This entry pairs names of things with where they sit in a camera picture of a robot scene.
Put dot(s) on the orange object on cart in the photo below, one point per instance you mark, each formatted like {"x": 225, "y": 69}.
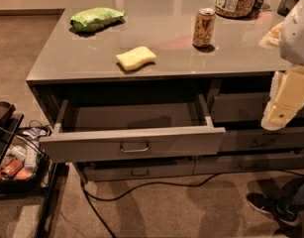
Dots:
{"x": 11, "y": 170}

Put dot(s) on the grey drawer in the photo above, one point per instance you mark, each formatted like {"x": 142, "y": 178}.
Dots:
{"x": 236, "y": 107}
{"x": 140, "y": 170}
{"x": 249, "y": 163}
{"x": 130, "y": 132}
{"x": 259, "y": 139}

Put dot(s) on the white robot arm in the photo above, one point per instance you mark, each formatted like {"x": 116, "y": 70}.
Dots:
{"x": 291, "y": 36}

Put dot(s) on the black sneaker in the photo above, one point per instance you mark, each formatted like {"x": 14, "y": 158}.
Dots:
{"x": 268, "y": 205}

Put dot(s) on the grey drawer cabinet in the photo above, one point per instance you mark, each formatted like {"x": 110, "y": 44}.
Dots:
{"x": 83, "y": 69}

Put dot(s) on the gold drink can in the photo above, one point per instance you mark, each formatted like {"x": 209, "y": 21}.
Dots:
{"x": 204, "y": 26}

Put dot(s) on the black cart with clutter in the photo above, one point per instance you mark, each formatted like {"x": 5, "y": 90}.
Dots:
{"x": 36, "y": 180}

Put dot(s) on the green chip bag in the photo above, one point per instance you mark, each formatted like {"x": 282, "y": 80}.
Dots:
{"x": 94, "y": 19}

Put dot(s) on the yellow sponge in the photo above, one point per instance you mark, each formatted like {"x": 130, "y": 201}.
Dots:
{"x": 135, "y": 58}

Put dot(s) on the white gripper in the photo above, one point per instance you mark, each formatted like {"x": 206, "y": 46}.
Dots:
{"x": 297, "y": 37}

